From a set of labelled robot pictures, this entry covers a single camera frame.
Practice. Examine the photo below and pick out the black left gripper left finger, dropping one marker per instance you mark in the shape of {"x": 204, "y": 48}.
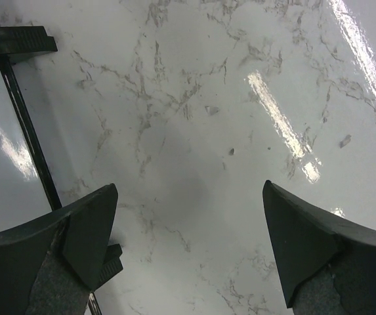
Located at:
{"x": 50, "y": 265}

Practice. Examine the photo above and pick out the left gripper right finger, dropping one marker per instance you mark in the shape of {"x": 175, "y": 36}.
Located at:
{"x": 326, "y": 264}

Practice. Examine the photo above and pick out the black framed whiteboard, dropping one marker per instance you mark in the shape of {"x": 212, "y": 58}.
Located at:
{"x": 23, "y": 194}

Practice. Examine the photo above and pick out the black board stand foot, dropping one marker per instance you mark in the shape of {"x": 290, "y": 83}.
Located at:
{"x": 111, "y": 265}
{"x": 23, "y": 42}

